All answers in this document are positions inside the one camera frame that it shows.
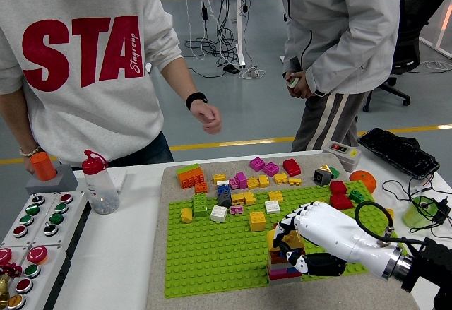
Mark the cream red-green button box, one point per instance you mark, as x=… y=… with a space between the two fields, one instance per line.
x=292 y=82

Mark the clear bottle with red cap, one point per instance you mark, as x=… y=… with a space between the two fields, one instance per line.
x=102 y=190

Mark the grey push-button box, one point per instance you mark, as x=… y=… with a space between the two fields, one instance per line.
x=39 y=218

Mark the white and green brick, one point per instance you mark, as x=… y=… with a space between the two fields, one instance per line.
x=334 y=173

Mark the small white brick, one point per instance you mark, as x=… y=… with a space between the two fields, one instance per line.
x=222 y=183

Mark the person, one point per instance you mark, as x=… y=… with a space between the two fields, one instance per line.
x=335 y=41
x=88 y=112

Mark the person's right hand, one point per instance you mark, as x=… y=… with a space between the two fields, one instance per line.
x=286 y=91
x=30 y=165

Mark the orange cylinder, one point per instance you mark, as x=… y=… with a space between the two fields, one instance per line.
x=42 y=167

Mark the small orange brick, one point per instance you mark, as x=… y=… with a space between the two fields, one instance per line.
x=201 y=188

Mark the magenta square brick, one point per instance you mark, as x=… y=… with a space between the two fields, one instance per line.
x=270 y=169
x=257 y=164

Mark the grey switch box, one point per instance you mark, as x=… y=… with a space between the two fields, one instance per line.
x=342 y=156

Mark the grey block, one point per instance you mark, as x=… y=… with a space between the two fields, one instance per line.
x=67 y=179

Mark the person's left forearm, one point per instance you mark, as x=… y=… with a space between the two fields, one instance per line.
x=180 y=77

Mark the small green brick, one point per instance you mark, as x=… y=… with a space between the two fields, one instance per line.
x=356 y=196

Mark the person's right forearm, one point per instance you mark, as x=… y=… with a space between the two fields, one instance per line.
x=16 y=119

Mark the small yellow brick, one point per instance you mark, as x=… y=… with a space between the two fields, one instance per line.
x=186 y=215
x=253 y=183
x=280 y=178
x=325 y=167
x=238 y=198
x=263 y=181
x=249 y=198
x=275 y=196
x=294 y=182
x=390 y=213
x=219 y=178

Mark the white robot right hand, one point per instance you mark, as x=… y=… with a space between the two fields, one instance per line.
x=332 y=229

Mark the green studded baseplate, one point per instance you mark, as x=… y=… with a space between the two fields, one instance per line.
x=212 y=264

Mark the small blue brick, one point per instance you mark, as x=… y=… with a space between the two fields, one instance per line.
x=224 y=190

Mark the brass valve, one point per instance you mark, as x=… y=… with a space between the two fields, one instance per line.
x=3 y=289

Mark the orange fruit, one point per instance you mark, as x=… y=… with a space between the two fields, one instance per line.
x=363 y=181

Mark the person's left hand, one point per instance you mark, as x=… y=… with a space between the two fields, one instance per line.
x=305 y=89
x=210 y=114

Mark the long green brick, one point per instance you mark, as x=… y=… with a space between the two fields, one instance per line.
x=200 y=205

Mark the small pink flat brick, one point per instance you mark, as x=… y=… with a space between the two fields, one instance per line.
x=236 y=209

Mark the yellow curved brick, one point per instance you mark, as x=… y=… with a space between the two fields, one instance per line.
x=269 y=237

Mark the black power adapter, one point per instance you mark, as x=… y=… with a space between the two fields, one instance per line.
x=442 y=211

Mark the grey emergency-stop button box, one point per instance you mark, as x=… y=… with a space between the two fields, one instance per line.
x=53 y=264

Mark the black plastic-wrapped device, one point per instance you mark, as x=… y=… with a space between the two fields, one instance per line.
x=399 y=153

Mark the green tape roll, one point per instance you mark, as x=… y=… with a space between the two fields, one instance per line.
x=416 y=214

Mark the brown-topped multicolour brick stack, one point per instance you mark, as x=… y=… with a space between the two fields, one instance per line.
x=280 y=276

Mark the orange and green brick block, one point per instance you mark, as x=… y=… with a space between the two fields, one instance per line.
x=190 y=178

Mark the white desk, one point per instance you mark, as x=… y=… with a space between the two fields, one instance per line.
x=443 y=31
x=240 y=24

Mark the dark grey slope brick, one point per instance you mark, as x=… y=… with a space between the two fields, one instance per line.
x=225 y=200

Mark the white wall switch plate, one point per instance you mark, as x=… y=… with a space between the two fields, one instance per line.
x=120 y=179

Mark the tall yellow square brick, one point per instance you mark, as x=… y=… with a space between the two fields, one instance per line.
x=257 y=221

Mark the black wristwatch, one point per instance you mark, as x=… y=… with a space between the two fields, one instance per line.
x=196 y=99

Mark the white square brick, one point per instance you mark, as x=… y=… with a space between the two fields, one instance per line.
x=272 y=206
x=219 y=214

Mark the black office chair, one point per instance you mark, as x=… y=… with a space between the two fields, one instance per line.
x=413 y=24

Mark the black floor adapter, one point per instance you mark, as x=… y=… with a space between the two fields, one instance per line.
x=231 y=69

